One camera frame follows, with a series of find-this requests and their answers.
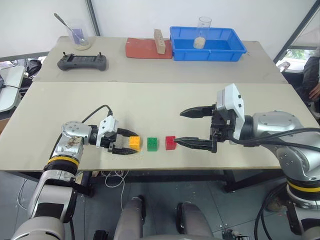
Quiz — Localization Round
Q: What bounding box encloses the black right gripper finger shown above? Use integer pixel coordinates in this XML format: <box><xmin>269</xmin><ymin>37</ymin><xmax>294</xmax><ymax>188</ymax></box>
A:
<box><xmin>179</xmin><ymin>104</ymin><xmax>214</xmax><ymax>120</ymax></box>
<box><xmin>173</xmin><ymin>136</ymin><xmax>213</xmax><ymax>153</ymax></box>

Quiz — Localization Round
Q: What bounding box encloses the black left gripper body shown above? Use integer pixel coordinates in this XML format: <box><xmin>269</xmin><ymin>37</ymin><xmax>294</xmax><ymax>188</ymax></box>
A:
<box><xmin>100</xmin><ymin>129</ymin><xmax>121</xmax><ymax>154</ymax></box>

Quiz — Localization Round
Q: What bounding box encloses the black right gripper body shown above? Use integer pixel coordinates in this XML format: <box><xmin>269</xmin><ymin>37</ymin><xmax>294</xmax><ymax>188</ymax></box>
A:
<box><xmin>208</xmin><ymin>101</ymin><xmax>238</xmax><ymax>154</ymax></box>

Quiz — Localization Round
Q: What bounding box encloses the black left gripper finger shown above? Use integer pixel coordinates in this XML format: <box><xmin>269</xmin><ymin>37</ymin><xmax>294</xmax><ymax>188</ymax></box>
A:
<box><xmin>112</xmin><ymin>147</ymin><xmax>138</xmax><ymax>156</ymax></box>
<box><xmin>117</xmin><ymin>127</ymin><xmax>140</xmax><ymax>138</ymax></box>

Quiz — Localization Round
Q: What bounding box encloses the yellow toy brick cube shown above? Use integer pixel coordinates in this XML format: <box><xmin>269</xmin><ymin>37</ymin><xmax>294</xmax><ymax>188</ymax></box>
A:
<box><xmin>128</xmin><ymin>135</ymin><xmax>142</xmax><ymax>152</ymax></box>

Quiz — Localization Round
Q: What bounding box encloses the red toy brick cube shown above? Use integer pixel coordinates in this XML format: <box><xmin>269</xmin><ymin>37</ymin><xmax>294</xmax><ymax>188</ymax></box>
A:
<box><xmin>164</xmin><ymin>135</ymin><xmax>177</xmax><ymax>151</ymax></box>

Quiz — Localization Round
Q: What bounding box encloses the bystander bare hand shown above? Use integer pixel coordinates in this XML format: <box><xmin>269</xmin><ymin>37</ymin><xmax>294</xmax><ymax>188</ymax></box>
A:
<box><xmin>308</xmin><ymin>83</ymin><xmax>320</xmax><ymax>101</ymax></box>

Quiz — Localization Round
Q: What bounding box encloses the green toy brick cube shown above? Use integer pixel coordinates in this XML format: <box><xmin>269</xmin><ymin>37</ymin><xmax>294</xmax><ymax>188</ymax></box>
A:
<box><xmin>146</xmin><ymin>136</ymin><xmax>160</xmax><ymax>152</ymax></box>

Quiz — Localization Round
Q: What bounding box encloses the blue plastic bin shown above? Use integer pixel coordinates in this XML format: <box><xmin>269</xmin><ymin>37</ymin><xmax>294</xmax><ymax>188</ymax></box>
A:
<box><xmin>169</xmin><ymin>25</ymin><xmax>248</xmax><ymax>62</ymax></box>

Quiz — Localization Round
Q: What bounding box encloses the grey rounded robot leg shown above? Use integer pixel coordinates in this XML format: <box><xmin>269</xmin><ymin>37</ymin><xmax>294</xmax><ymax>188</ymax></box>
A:
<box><xmin>113</xmin><ymin>195</ymin><xmax>147</xmax><ymax>240</ymax></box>
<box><xmin>176</xmin><ymin>201</ymin><xmax>215</xmax><ymax>240</ymax></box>

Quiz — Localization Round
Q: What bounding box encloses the tall glass beaker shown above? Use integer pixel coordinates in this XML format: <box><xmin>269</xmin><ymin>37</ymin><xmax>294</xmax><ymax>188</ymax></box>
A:
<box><xmin>193</xmin><ymin>16</ymin><xmax>213</xmax><ymax>50</ymax></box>

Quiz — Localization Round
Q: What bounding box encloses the beige wooden block with holes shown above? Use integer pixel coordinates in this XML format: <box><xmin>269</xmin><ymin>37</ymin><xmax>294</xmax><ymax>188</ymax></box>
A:
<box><xmin>153</xmin><ymin>28</ymin><xmax>167</xmax><ymax>55</ymax></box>

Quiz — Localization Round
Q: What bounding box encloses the grey handheld remote controller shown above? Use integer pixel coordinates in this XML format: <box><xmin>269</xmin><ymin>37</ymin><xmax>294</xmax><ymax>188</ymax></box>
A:
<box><xmin>56</xmin><ymin>51</ymin><xmax>110</xmax><ymax>72</ymax></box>

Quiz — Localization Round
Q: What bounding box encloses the red flat mat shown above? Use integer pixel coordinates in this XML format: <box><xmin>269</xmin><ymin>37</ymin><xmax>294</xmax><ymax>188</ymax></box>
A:
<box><xmin>125</xmin><ymin>37</ymin><xmax>174</xmax><ymax>60</ymax></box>

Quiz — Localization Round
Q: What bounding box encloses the seated person in dark clothes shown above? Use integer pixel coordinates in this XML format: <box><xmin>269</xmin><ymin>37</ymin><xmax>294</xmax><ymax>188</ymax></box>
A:
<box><xmin>300</xmin><ymin>45</ymin><xmax>320</xmax><ymax>114</ymax></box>

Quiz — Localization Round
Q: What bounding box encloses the wide glass beaker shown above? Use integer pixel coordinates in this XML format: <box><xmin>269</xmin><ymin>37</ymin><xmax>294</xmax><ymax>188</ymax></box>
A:
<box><xmin>65</xmin><ymin>19</ymin><xmax>91</xmax><ymax>50</ymax></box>

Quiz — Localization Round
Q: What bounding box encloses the white side desk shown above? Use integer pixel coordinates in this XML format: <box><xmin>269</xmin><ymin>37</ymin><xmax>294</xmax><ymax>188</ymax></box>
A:
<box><xmin>0</xmin><ymin>65</ymin><xmax>26</xmax><ymax>114</ymax></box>

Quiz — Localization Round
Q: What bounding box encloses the metal spoon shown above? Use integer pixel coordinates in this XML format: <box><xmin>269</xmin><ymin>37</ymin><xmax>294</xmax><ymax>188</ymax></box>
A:
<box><xmin>53</xmin><ymin>12</ymin><xmax>87</xmax><ymax>43</ymax></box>

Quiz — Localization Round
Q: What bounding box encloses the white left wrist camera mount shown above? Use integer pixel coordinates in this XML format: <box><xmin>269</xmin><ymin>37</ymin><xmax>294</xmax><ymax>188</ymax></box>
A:
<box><xmin>95</xmin><ymin>119</ymin><xmax>119</xmax><ymax>149</ymax></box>

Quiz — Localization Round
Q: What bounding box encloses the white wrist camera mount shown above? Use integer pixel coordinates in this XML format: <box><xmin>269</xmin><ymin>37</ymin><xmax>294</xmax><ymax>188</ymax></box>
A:
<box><xmin>215</xmin><ymin>83</ymin><xmax>248</xmax><ymax>141</ymax></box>
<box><xmin>95</xmin><ymin>119</ymin><xmax>119</xmax><ymax>149</ymax></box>

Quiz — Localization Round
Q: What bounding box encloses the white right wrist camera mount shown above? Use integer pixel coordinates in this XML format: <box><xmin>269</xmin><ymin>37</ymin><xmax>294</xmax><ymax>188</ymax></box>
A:
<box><xmin>215</xmin><ymin>83</ymin><xmax>248</xmax><ymax>141</ymax></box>

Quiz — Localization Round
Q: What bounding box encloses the white thin cable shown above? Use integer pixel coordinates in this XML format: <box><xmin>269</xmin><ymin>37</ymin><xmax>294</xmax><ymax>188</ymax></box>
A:
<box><xmin>104</xmin><ymin>169</ymin><xmax>129</xmax><ymax>211</ymax></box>

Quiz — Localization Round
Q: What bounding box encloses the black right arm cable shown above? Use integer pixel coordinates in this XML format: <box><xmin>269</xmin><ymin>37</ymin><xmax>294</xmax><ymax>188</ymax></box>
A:
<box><xmin>228</xmin><ymin>127</ymin><xmax>320</xmax><ymax>152</ymax></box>

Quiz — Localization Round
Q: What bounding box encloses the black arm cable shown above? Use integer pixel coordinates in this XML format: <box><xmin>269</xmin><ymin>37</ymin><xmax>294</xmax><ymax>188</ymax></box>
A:
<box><xmin>81</xmin><ymin>104</ymin><xmax>114</xmax><ymax>124</ymax></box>
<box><xmin>228</xmin><ymin>127</ymin><xmax>320</xmax><ymax>152</ymax></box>

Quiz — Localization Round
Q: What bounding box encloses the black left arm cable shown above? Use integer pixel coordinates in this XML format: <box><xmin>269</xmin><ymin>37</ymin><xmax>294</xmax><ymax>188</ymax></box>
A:
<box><xmin>81</xmin><ymin>104</ymin><xmax>114</xmax><ymax>124</ymax></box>

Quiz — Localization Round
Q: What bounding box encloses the black table frame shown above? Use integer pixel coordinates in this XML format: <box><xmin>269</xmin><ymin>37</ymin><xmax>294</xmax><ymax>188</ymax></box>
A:
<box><xmin>0</xmin><ymin>168</ymin><xmax>287</xmax><ymax>198</ymax></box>

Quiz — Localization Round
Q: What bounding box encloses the black floor cable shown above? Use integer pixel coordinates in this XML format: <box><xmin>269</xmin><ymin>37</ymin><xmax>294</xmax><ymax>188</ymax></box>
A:
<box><xmin>253</xmin><ymin>181</ymin><xmax>291</xmax><ymax>240</ymax></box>

